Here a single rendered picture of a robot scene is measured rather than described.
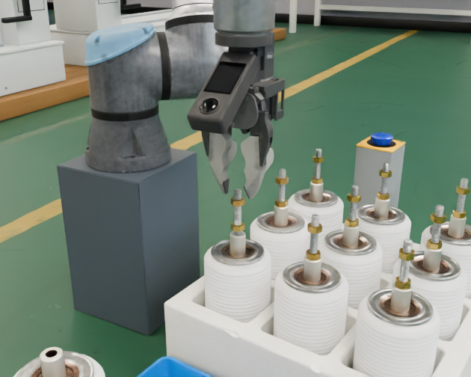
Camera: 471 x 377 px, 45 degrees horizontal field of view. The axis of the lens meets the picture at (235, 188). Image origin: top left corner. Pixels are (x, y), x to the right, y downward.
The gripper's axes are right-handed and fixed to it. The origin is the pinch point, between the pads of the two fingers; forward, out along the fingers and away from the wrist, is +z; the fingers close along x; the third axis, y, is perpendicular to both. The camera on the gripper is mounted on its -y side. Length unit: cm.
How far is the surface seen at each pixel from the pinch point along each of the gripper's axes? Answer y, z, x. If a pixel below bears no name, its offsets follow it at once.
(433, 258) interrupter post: 8.9, 8.2, -24.9
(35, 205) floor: 37, 35, 84
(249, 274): -2.5, 11.0, -3.5
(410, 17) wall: 498, 24, 92
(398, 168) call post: 41.6, 8.4, -12.1
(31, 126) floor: 92, 35, 146
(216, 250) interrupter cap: -0.8, 9.8, 2.7
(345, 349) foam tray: -3.5, 17.2, -17.8
